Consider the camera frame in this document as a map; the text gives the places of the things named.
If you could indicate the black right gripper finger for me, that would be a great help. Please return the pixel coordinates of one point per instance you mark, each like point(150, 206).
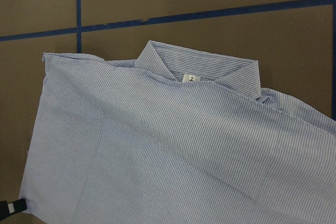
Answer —
point(14, 206)

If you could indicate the blue striped button shirt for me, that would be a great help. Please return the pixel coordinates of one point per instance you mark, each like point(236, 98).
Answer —
point(175, 136)

